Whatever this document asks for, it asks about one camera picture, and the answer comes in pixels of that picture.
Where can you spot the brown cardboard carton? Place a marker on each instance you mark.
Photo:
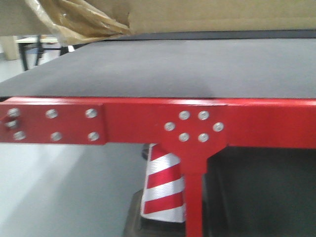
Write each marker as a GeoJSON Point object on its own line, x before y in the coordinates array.
{"type": "Point", "coordinates": [78, 21]}

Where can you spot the dark grey conveyor belt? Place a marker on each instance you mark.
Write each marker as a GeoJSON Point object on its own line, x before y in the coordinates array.
{"type": "Point", "coordinates": [242, 64]}

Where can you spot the red white traffic cone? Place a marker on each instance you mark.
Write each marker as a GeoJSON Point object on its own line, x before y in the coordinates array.
{"type": "Point", "coordinates": [163, 193]}

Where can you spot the background table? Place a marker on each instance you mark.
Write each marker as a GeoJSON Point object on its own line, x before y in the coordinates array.
{"type": "Point", "coordinates": [41, 44]}

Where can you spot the red conveyor frame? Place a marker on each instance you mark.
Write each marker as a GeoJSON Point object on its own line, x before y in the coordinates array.
{"type": "Point", "coordinates": [192, 129]}

